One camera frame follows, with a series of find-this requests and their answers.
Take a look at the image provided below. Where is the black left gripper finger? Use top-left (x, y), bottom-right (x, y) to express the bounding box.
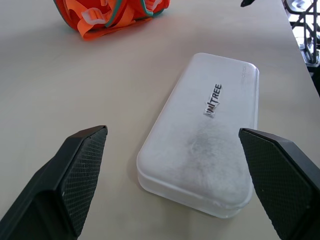
top-left (0, 124), bottom-right (109, 240)
top-left (238, 127), bottom-right (320, 240)

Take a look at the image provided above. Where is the frosted white plastic case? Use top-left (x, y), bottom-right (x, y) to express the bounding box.
top-left (136, 52), bottom-right (260, 219)

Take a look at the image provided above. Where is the black metal frame structure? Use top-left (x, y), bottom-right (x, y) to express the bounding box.
top-left (283, 0), bottom-right (320, 66)

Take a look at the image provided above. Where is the orange strap bundle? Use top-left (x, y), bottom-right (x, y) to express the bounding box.
top-left (53, 0), bottom-right (173, 42)

